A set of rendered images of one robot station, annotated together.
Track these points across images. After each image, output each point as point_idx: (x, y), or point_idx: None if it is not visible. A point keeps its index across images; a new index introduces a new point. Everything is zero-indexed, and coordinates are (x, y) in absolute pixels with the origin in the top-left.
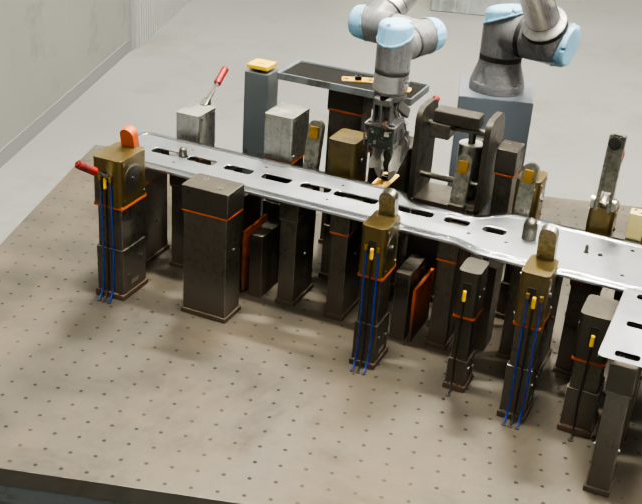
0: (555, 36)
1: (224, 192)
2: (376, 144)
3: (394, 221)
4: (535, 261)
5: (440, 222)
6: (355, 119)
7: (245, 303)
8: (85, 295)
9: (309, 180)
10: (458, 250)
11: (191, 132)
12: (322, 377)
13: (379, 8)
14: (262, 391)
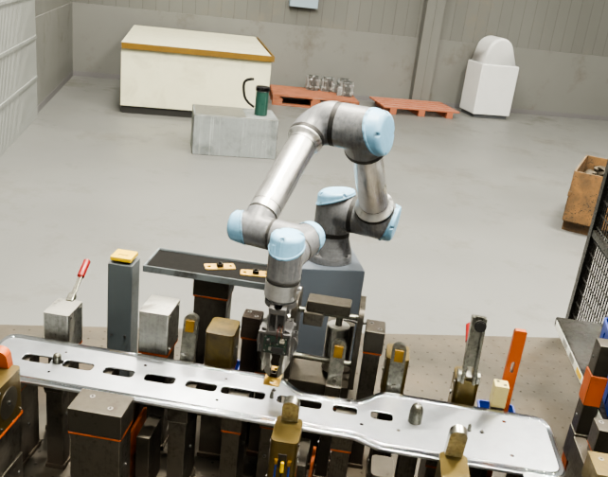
0: (386, 217)
1: (116, 413)
2: (271, 350)
3: (299, 430)
4: (447, 462)
5: (331, 414)
6: (220, 303)
7: None
8: None
9: (192, 377)
10: (352, 440)
11: (61, 330)
12: None
13: (258, 214)
14: None
